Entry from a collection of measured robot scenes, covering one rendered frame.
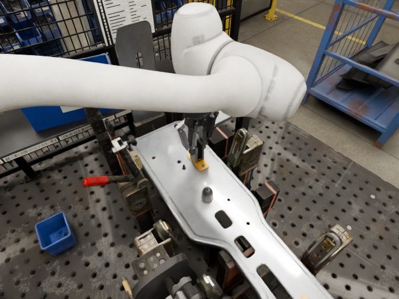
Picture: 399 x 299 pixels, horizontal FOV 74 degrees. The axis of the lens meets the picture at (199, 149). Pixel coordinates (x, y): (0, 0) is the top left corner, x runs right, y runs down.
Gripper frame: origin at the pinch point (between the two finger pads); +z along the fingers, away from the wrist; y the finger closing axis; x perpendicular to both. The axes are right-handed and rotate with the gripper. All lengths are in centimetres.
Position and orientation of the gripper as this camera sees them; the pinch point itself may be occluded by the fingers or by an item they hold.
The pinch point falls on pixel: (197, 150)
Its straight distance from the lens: 80.4
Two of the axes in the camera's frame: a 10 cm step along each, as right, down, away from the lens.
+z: 0.0, 6.5, 7.6
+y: 8.3, -4.2, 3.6
